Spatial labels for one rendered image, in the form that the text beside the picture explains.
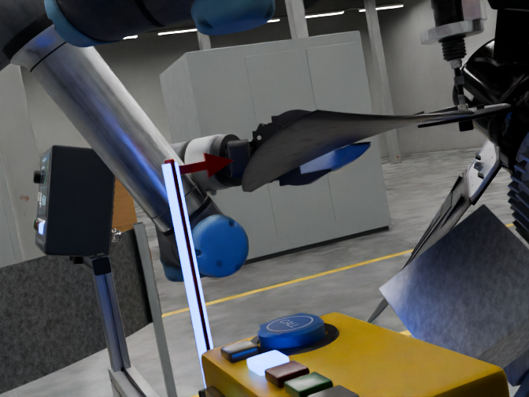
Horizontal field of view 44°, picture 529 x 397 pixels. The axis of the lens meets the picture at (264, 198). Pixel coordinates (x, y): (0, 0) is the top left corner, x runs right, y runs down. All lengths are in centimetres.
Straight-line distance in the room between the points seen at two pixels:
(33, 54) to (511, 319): 58
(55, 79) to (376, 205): 683
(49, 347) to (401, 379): 218
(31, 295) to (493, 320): 190
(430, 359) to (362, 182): 710
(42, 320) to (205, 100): 467
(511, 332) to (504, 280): 5
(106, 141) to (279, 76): 635
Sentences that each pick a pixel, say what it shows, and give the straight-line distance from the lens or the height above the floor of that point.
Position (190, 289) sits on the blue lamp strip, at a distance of 63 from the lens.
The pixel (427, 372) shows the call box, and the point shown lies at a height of 107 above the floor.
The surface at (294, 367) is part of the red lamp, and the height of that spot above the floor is 108.
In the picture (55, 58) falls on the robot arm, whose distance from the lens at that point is 78.
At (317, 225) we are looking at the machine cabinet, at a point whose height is 23.
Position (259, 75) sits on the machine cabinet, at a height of 192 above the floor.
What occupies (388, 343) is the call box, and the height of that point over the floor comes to 107.
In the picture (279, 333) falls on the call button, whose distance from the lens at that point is 38.
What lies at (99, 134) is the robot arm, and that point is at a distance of 79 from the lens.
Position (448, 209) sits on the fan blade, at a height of 106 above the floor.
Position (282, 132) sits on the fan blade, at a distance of 61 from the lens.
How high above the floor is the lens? 119
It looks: 5 degrees down
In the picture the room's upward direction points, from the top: 10 degrees counter-clockwise
